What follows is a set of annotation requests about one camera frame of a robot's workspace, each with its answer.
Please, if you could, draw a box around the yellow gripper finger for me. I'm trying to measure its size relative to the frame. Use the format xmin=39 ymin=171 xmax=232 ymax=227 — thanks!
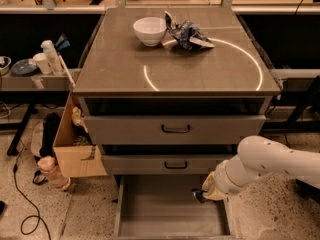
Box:
xmin=204 ymin=188 xmax=227 ymax=201
xmin=202 ymin=171 xmax=215 ymax=192

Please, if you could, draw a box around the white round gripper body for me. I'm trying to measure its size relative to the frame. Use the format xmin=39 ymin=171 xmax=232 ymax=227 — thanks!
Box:
xmin=215 ymin=159 xmax=248 ymax=195

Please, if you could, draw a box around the dark blue rxbar wrapper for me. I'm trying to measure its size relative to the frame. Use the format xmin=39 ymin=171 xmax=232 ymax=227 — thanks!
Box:
xmin=192 ymin=189 xmax=209 ymax=203

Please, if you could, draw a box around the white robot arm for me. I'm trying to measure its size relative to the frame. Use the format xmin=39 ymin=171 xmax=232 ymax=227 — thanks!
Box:
xmin=202 ymin=136 xmax=320 ymax=201

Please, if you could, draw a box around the grey top drawer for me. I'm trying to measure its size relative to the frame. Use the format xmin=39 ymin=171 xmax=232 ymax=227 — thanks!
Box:
xmin=85 ymin=115 xmax=266 ymax=145

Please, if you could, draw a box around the grey open bottom drawer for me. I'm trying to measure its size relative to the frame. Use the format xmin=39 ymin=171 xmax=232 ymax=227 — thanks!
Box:
xmin=114 ymin=175 xmax=235 ymax=240

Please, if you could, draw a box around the grey middle drawer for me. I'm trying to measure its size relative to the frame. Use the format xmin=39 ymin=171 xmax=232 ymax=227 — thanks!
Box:
xmin=102 ymin=154 xmax=232 ymax=175

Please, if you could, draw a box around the grey drawer cabinet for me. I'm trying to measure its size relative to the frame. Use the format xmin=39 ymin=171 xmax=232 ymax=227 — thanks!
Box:
xmin=72 ymin=6 xmax=282 ymax=240

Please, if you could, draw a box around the brown cardboard box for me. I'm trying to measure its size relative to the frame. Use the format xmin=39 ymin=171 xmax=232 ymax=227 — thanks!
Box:
xmin=53 ymin=95 xmax=107 ymax=178

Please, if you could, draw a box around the crumpled blue chip bag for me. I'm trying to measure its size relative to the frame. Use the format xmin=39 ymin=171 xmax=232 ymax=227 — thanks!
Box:
xmin=165 ymin=11 xmax=214 ymax=50

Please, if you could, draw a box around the pink plastic bottle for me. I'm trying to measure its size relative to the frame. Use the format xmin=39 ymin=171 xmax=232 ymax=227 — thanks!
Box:
xmin=37 ymin=156 xmax=71 ymax=191

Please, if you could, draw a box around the white ceramic bowl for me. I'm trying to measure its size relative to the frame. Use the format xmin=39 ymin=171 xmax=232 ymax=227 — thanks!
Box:
xmin=133 ymin=17 xmax=167 ymax=47

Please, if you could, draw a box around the black bag on floor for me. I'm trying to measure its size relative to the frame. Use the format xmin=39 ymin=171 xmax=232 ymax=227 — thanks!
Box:
xmin=31 ymin=112 xmax=61 ymax=161

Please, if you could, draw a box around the white spray bottle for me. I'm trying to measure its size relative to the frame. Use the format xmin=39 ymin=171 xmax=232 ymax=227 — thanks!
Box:
xmin=41 ymin=40 xmax=63 ymax=76

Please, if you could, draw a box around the black table leg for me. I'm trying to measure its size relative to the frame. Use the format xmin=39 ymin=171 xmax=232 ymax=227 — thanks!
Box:
xmin=7 ymin=103 xmax=37 ymax=156

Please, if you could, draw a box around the white paper cup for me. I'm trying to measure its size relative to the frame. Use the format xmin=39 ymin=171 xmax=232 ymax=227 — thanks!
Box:
xmin=33 ymin=53 xmax=52 ymax=75

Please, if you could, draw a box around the blue round plate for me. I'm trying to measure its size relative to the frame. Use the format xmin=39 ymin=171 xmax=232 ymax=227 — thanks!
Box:
xmin=11 ymin=59 xmax=39 ymax=76

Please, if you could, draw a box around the grey side shelf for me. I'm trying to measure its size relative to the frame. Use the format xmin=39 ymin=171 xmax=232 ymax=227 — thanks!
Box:
xmin=0 ymin=72 xmax=71 ymax=92

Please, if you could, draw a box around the small bowl at left edge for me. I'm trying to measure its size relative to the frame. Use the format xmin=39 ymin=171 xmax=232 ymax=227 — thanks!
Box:
xmin=0 ymin=56 xmax=11 ymax=76

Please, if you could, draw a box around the black floor cable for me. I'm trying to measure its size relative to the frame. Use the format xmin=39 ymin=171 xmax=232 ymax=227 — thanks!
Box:
xmin=12 ymin=140 xmax=53 ymax=240

